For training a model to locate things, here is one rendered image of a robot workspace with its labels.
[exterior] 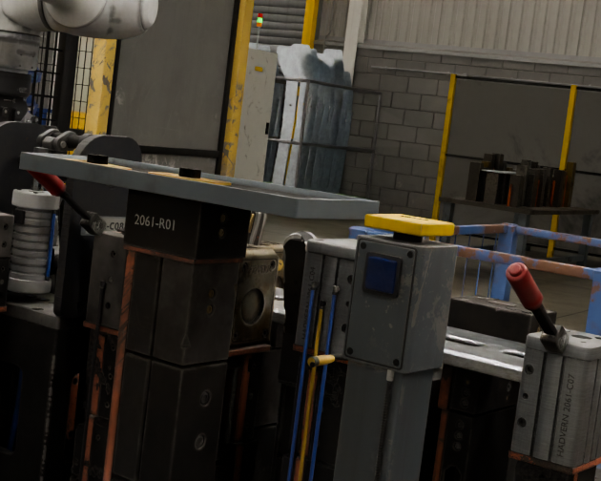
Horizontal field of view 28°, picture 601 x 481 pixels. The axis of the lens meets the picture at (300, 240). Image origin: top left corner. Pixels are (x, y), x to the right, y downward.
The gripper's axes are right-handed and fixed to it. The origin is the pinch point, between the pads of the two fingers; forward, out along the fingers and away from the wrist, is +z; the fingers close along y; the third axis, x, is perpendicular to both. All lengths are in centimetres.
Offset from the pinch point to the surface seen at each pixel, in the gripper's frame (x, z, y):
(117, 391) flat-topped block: -66, 12, -37
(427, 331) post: -99, -1, -34
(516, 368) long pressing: -97, 6, -9
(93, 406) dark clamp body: -49, 19, -24
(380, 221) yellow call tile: -94, -10, -37
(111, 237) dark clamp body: -50, -2, -24
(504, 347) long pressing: -90, 6, 2
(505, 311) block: -84, 3, 13
